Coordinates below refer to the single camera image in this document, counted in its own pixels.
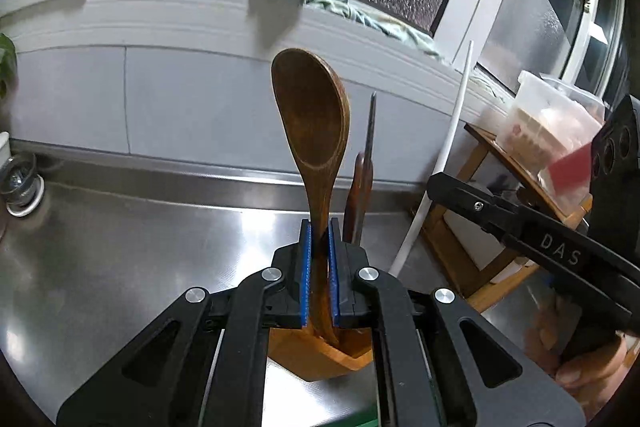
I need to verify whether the wooden utensil holder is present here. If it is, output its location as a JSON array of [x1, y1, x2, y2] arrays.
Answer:
[[267, 324, 376, 383]]

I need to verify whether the wooden shelf rack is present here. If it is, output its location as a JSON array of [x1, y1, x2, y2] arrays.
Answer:
[[420, 122, 593, 313]]

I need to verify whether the metal sink strainer cup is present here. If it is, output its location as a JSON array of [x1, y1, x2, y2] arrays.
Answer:
[[0, 152, 43, 218]]

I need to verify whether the long white chopstick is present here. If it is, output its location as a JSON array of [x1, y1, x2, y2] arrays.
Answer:
[[389, 39, 475, 278]]

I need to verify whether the wooden handled knife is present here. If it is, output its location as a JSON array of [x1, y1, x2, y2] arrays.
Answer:
[[342, 91, 378, 245]]

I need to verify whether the clear plastic container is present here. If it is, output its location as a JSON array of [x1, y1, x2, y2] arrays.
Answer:
[[495, 69, 608, 208]]

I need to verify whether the red packet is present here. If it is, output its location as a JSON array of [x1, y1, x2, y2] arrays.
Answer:
[[545, 142, 596, 202]]

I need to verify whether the green plant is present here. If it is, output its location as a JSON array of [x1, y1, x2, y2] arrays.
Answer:
[[0, 33, 18, 100]]

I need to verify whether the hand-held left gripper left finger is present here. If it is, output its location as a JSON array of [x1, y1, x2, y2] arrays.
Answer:
[[56, 219, 313, 427]]

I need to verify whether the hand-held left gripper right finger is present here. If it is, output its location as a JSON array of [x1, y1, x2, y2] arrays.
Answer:
[[328, 217, 586, 427]]

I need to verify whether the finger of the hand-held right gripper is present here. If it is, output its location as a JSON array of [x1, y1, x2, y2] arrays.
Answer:
[[426, 172, 640, 338]]

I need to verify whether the person's right hand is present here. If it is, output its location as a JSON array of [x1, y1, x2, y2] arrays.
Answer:
[[527, 294, 633, 415]]

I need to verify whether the dark brown wooden spoon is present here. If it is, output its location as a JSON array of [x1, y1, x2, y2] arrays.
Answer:
[[271, 48, 351, 350]]

